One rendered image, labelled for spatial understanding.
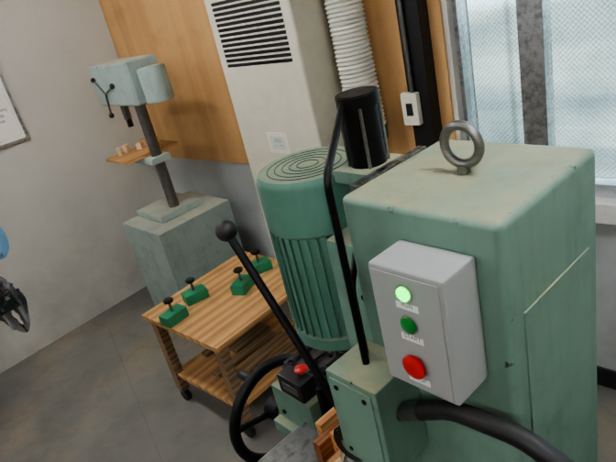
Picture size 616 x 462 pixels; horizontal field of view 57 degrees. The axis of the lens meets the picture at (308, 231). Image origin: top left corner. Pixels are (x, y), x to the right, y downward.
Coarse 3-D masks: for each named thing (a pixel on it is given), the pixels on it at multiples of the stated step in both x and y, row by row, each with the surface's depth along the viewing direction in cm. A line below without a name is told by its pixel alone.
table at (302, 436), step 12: (276, 420) 131; (288, 420) 130; (288, 432) 128; (300, 432) 121; (312, 432) 120; (288, 444) 119; (300, 444) 118; (312, 444) 117; (264, 456) 117; (276, 456) 116; (288, 456) 116; (300, 456) 115; (312, 456) 114
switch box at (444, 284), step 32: (384, 256) 62; (416, 256) 60; (448, 256) 59; (384, 288) 61; (416, 288) 57; (448, 288) 55; (384, 320) 64; (416, 320) 60; (448, 320) 57; (480, 320) 61; (416, 352) 62; (448, 352) 58; (480, 352) 62; (416, 384) 65; (448, 384) 60
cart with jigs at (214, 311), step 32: (256, 256) 272; (192, 288) 261; (224, 288) 268; (256, 288) 261; (160, 320) 247; (192, 320) 247; (224, 320) 242; (256, 320) 237; (224, 352) 229; (256, 352) 272; (288, 352) 266; (192, 384) 266; (224, 384) 258
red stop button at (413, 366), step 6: (402, 360) 63; (408, 360) 62; (414, 360) 62; (420, 360) 62; (408, 366) 63; (414, 366) 62; (420, 366) 61; (408, 372) 63; (414, 372) 62; (420, 372) 62; (414, 378) 63; (420, 378) 62
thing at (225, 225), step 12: (216, 228) 88; (228, 228) 88; (228, 240) 89; (240, 252) 89; (252, 264) 89; (252, 276) 88; (264, 288) 88; (276, 312) 88; (288, 324) 88; (300, 348) 88; (312, 360) 88; (312, 372) 88; (324, 384) 87; (336, 432) 87; (336, 444) 88; (348, 456) 87
